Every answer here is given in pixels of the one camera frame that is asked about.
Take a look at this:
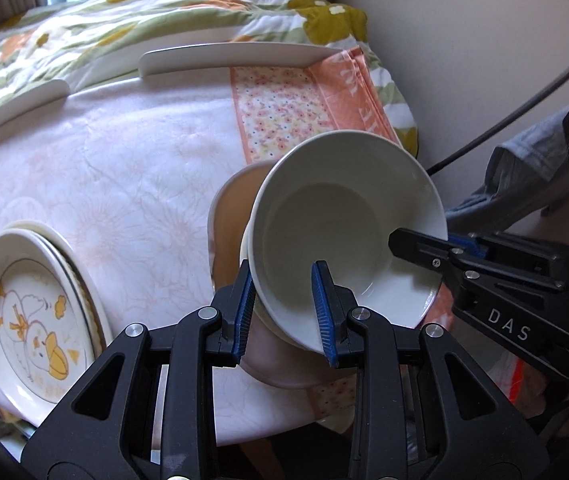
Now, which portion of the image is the black clothes rack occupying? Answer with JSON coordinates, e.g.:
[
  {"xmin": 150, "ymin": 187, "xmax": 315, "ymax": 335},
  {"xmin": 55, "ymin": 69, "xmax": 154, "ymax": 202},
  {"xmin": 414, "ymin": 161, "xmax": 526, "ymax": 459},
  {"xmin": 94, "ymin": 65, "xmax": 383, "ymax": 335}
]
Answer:
[{"xmin": 427, "ymin": 67, "xmax": 569, "ymax": 176}]

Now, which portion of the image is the floral green striped duvet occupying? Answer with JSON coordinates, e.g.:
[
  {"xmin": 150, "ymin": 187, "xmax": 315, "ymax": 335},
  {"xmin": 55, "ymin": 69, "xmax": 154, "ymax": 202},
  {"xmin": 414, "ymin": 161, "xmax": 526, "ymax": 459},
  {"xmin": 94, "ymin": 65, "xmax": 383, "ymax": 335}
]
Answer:
[{"xmin": 0, "ymin": 0, "xmax": 418, "ymax": 154}]

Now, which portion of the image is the right white table rail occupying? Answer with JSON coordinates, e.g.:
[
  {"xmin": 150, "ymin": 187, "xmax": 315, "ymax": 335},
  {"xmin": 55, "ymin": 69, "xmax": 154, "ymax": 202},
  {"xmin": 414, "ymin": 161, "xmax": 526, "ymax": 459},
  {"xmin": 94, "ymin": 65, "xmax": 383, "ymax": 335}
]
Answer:
[{"xmin": 138, "ymin": 41, "xmax": 340, "ymax": 78}]

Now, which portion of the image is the plain white plate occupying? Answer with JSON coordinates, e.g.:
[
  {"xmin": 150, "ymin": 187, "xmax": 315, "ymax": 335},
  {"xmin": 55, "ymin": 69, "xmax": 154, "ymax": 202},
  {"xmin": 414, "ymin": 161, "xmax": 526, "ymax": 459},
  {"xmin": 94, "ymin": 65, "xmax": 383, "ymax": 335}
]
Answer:
[{"xmin": 9, "ymin": 220, "xmax": 114, "ymax": 356}]

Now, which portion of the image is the grey hanging garment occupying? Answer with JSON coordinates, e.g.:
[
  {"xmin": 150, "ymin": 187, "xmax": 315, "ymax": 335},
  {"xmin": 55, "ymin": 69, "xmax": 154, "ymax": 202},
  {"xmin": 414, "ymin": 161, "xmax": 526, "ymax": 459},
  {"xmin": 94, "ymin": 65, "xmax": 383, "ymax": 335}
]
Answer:
[{"xmin": 446, "ymin": 107, "xmax": 569, "ymax": 234}]

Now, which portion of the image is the orange floral cloth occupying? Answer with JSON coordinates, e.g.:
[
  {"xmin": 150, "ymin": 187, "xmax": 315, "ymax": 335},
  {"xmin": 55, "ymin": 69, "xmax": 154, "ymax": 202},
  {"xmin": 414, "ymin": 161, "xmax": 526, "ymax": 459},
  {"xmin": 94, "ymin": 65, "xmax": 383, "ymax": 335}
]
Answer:
[{"xmin": 229, "ymin": 46, "xmax": 458, "ymax": 411}]

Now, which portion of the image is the cream yellow bowl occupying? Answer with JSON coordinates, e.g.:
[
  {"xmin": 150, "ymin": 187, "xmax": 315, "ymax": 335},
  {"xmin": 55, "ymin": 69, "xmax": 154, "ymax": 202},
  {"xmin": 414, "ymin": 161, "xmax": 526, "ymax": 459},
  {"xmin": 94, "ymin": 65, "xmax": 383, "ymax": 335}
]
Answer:
[{"xmin": 239, "ymin": 221, "xmax": 307, "ymax": 350}]

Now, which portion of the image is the white floral tablecloth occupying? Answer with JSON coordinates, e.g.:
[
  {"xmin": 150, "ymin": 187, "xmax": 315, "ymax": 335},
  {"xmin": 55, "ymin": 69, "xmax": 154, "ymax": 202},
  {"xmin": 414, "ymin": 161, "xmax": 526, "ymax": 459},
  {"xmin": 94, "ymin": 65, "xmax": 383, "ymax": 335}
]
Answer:
[{"xmin": 0, "ymin": 68, "xmax": 249, "ymax": 420}]

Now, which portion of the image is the left white table rail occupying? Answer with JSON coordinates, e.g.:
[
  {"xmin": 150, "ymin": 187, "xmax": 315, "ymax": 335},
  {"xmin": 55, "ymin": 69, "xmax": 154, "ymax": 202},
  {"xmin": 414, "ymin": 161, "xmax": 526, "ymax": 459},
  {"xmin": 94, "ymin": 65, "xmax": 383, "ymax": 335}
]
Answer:
[{"xmin": 0, "ymin": 79, "xmax": 71, "ymax": 126}]

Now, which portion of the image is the small duck pattern plate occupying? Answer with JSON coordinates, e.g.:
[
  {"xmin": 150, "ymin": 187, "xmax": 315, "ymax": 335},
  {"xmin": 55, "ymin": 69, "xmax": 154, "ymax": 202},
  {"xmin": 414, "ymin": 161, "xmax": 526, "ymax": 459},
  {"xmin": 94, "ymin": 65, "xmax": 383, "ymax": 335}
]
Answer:
[{"xmin": 0, "ymin": 229, "xmax": 98, "ymax": 426}]

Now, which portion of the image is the white table rail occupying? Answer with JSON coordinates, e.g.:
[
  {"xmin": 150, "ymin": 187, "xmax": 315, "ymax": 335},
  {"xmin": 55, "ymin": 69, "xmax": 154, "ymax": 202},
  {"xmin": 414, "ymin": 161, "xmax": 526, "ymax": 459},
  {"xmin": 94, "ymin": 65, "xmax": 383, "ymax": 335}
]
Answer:
[
  {"xmin": 138, "ymin": 41, "xmax": 340, "ymax": 78},
  {"xmin": 0, "ymin": 79, "xmax": 71, "ymax": 126}
]

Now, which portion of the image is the white ribbed bowl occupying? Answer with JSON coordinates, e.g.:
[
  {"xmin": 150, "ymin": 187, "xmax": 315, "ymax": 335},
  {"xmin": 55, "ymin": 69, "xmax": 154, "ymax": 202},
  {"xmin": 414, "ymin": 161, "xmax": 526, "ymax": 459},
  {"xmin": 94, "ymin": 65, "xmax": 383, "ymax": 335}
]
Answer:
[{"xmin": 248, "ymin": 130, "xmax": 447, "ymax": 351}]

